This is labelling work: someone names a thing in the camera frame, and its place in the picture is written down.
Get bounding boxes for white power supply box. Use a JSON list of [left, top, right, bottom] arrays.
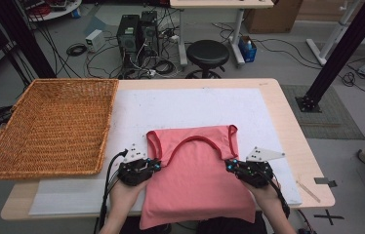
[[84, 28, 106, 54]]

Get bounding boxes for pink tank top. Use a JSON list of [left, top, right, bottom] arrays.
[[139, 124, 258, 231]]

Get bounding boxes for black round stool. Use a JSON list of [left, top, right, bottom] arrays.
[[184, 39, 231, 80]]

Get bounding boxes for black computer tower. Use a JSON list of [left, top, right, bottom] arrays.
[[116, 14, 142, 68], [139, 10, 161, 59]]

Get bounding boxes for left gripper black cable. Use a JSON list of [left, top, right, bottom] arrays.
[[98, 148, 130, 234]]

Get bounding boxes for small black cable coil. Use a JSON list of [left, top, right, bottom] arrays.
[[65, 43, 88, 58]]

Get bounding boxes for cardboard box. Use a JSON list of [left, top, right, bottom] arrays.
[[242, 0, 304, 35]]

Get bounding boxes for white table mat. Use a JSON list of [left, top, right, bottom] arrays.
[[28, 87, 304, 216]]

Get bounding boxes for thin wooden stick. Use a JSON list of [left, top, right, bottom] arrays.
[[296, 179, 322, 204]]

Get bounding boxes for person's right hand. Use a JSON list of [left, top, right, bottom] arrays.
[[240, 179, 285, 213]]

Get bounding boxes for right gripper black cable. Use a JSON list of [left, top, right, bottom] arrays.
[[264, 171, 318, 234]]

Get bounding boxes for wicker basket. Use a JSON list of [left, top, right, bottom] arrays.
[[0, 77, 120, 181]]

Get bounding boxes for grey tape strip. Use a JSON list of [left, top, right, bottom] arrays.
[[313, 176, 338, 189]]

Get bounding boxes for round white table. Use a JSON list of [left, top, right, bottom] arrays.
[[18, 0, 83, 22]]

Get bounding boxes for grey floor mat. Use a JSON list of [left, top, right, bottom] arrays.
[[281, 84, 365, 141]]

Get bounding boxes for white-legged wooden desk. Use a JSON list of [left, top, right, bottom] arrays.
[[169, 0, 275, 66]]

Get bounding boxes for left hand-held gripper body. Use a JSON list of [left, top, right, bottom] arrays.
[[117, 142, 154, 187]]

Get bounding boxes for blue box with bottle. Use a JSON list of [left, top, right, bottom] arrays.
[[237, 35, 259, 63]]

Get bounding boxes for person's dark trousers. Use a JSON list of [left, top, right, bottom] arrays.
[[118, 211, 268, 234]]

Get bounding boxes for white metal stand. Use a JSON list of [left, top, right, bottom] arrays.
[[305, 0, 359, 66]]

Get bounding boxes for person's left hand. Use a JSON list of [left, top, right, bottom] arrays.
[[108, 177, 149, 210]]

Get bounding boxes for black metal frame post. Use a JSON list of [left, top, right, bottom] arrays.
[[0, 0, 58, 79], [295, 0, 365, 114]]

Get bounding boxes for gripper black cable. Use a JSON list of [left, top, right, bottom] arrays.
[[264, 171, 318, 234], [98, 148, 130, 234]]

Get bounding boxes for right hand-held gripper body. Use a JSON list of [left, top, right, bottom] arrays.
[[235, 146, 286, 189]]

